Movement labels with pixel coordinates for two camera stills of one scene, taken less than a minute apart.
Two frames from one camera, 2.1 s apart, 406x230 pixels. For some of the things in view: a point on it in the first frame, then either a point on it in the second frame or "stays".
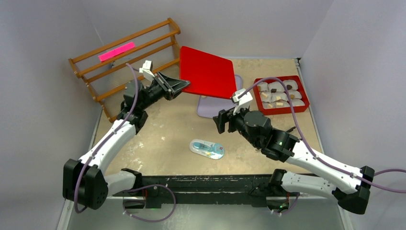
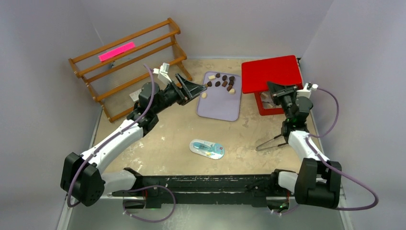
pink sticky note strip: (111, 54) stays
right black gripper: (220, 120) → (277, 90)
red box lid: (208, 74) → (255, 74)
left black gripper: (169, 85) → (193, 90)
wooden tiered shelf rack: (134, 56) stays
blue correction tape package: (213, 150) stays
